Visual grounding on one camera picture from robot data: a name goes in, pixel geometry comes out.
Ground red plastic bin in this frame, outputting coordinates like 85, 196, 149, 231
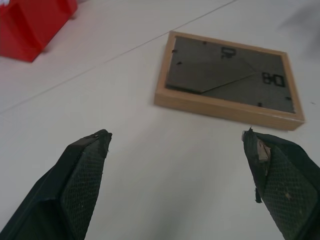
0, 0, 79, 63

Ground wooden picture frame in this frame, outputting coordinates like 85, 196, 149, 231
153, 30, 306, 132

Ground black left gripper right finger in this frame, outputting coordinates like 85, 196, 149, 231
241, 126, 320, 240

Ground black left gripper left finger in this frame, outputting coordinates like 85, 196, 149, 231
0, 128, 113, 240

